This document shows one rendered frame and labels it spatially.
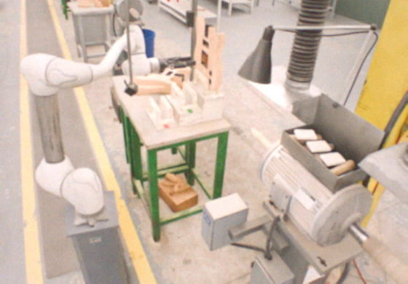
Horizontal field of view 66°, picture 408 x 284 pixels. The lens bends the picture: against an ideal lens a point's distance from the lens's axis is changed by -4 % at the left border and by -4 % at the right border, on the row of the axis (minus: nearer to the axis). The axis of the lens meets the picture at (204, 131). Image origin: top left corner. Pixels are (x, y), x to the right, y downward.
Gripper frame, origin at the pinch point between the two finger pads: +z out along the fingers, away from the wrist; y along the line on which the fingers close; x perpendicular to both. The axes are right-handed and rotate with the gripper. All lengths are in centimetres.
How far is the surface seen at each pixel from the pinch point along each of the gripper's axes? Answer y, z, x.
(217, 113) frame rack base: 14.3, 15.3, -32.6
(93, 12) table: -317, -18, -40
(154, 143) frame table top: 26, -32, -38
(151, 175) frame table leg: 26, -34, -62
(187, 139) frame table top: 25.8, -10.4, -39.9
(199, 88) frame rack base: -0.5, 8.6, -20.4
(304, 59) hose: 91, 7, 35
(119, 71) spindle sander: -161, -16, -69
